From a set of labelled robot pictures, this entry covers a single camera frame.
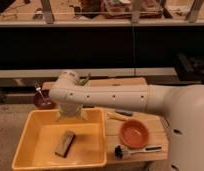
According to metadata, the yellow plastic bin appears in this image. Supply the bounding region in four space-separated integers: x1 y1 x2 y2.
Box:
12 108 107 171

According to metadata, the green vegetable toy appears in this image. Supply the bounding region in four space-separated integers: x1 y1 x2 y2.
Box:
80 73 91 86

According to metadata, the black dish brush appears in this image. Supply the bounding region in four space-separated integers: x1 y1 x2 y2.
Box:
114 145 162 159

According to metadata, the purple bowl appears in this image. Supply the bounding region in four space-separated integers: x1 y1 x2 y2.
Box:
33 90 56 110

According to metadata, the yellow banana toy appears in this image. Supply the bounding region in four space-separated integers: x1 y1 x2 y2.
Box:
107 112 128 121

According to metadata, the wooden block eraser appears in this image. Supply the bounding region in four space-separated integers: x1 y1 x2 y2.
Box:
55 131 75 157

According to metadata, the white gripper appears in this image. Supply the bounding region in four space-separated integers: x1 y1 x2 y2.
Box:
56 103 89 121

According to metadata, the blue sponge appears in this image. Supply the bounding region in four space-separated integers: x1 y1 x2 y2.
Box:
115 110 133 116

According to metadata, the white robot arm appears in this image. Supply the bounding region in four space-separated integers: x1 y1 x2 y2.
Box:
49 70 204 171

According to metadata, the orange bowl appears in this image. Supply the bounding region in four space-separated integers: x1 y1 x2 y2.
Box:
119 120 149 149

